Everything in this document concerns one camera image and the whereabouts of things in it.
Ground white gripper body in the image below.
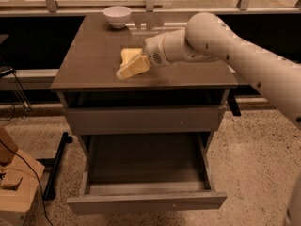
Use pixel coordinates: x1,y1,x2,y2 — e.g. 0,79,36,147
144,35,170,67

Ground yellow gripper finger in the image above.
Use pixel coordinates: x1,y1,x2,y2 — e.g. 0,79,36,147
116,55,151,79

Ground yellow sponge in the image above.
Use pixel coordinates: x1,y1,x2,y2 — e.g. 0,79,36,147
120,48,143,67

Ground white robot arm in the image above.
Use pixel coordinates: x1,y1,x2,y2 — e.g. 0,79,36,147
116,12,301,129

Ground closed grey upper drawer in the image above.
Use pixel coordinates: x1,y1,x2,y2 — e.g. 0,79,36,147
65,106,226,135

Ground grey drawer cabinet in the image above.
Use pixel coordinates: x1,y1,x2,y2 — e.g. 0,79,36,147
50,12,238,216

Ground open grey middle drawer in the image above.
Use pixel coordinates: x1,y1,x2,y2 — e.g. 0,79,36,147
66,131,228,216

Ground white ceramic bowl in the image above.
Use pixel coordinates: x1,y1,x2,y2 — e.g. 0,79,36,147
103,6,132,28

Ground black metal stand leg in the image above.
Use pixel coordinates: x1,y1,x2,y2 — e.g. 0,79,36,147
39,132,72,201

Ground wooden box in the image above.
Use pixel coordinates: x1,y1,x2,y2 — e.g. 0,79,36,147
0,127,44,226

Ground black cable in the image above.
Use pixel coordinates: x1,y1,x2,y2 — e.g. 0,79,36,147
0,139,55,226

